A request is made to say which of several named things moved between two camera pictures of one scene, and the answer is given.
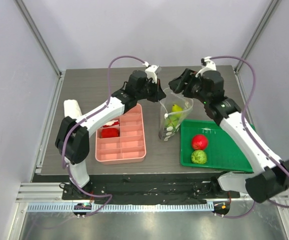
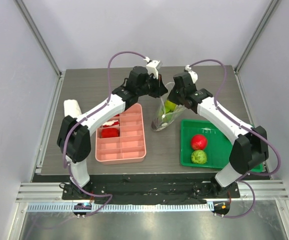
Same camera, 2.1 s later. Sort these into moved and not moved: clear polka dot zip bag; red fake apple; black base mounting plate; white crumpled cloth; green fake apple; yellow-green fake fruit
Moved: yellow-green fake fruit; clear polka dot zip bag
Not moved: green fake apple; red fake apple; white crumpled cloth; black base mounting plate
